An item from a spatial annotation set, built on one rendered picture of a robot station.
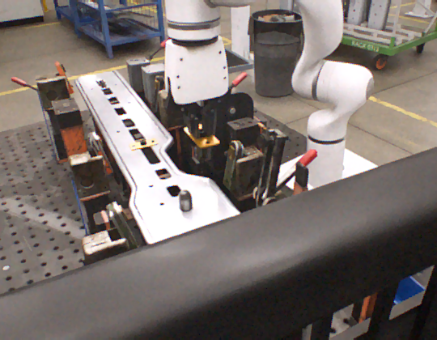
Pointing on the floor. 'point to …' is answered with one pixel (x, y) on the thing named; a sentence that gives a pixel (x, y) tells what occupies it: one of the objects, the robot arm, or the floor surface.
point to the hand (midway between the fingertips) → (200, 124)
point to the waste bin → (275, 49)
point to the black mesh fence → (260, 269)
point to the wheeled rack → (391, 36)
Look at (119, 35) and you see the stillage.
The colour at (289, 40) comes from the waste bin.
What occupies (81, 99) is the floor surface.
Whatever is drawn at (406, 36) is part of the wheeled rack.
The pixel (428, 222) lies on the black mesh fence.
